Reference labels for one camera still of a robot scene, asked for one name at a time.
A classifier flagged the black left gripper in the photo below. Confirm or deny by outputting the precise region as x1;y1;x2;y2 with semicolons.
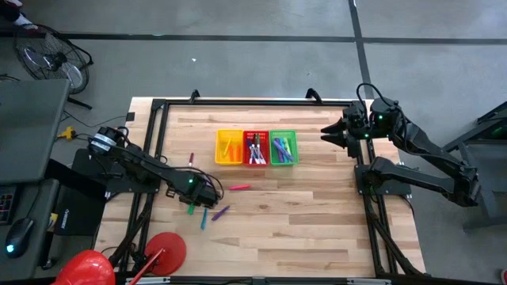
177;180;221;209

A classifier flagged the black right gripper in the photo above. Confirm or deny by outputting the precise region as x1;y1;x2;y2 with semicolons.
319;101;372;159

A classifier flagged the purple highlighter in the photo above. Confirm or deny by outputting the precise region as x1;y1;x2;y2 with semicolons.
271;137;282;164

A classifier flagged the blue Expo marker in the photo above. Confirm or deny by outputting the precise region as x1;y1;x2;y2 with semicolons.
246;137;257;164

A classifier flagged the dark purple marker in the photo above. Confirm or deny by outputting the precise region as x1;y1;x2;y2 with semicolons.
210;204;231;222

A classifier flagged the green plastic basket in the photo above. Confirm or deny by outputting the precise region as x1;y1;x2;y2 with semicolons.
269;129;299;166

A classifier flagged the yellow plastic basket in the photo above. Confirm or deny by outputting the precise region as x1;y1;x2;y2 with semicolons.
214;128;244;165

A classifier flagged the red round disc base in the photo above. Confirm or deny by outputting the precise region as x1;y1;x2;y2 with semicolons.
143;231;188;277

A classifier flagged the red plastic basket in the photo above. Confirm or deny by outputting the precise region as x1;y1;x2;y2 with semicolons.
242;129;271;166

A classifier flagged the red rod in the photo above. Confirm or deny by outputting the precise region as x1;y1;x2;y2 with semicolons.
128;247;167;285

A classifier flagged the black computer box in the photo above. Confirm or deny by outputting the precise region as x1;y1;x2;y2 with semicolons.
53;185;108;238

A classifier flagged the red dome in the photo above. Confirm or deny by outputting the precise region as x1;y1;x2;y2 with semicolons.
51;249;116;285

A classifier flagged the grey side stand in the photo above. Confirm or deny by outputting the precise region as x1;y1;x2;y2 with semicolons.
443;101;507;233

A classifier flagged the grey desk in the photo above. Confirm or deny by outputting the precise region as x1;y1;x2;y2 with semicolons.
0;78;71;278

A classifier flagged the black computer mouse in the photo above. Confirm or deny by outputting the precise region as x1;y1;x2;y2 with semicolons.
4;217;36;259

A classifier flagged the black keyboard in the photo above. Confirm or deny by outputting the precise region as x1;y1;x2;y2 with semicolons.
0;185;19;226

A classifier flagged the black floor fan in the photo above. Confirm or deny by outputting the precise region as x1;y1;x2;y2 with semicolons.
13;22;95;111

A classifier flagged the person's foot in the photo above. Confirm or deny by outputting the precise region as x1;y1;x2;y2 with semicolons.
0;0;39;32

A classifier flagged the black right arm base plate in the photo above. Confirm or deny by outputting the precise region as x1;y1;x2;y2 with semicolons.
354;161;413;197

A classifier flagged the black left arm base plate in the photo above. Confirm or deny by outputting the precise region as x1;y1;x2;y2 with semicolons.
71;148;164;195

